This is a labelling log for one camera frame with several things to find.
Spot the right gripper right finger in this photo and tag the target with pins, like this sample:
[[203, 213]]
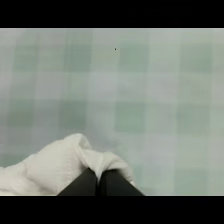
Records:
[[116, 186]]

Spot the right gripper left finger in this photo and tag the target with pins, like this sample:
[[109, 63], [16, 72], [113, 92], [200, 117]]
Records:
[[83, 186]]

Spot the white garment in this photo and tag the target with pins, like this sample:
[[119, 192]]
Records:
[[53, 163]]

